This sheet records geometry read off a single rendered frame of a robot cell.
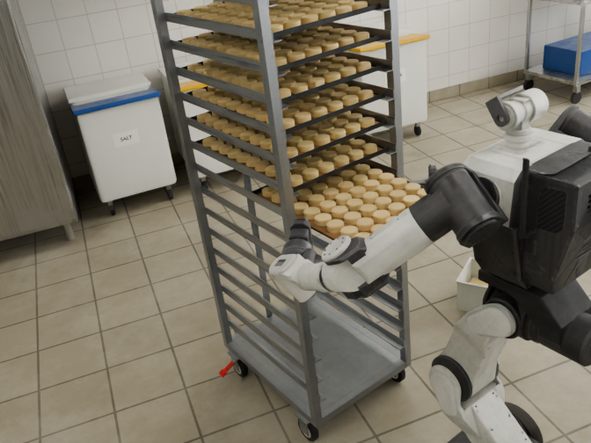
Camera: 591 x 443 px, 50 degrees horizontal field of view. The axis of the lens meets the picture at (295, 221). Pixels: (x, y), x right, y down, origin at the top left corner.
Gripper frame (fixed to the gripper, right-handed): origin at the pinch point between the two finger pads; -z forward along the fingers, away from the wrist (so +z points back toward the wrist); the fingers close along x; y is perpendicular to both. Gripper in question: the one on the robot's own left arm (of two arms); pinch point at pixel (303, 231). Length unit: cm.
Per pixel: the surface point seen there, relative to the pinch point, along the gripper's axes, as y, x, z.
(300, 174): 3.2, 7.7, -22.3
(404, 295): -27, -50, -37
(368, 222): -18.3, 0.9, -2.6
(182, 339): 77, -97, -68
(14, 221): 199, -72, -144
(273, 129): 6.0, 29.2, -5.9
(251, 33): 10, 53, -15
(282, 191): 5.8, 10.4, -5.7
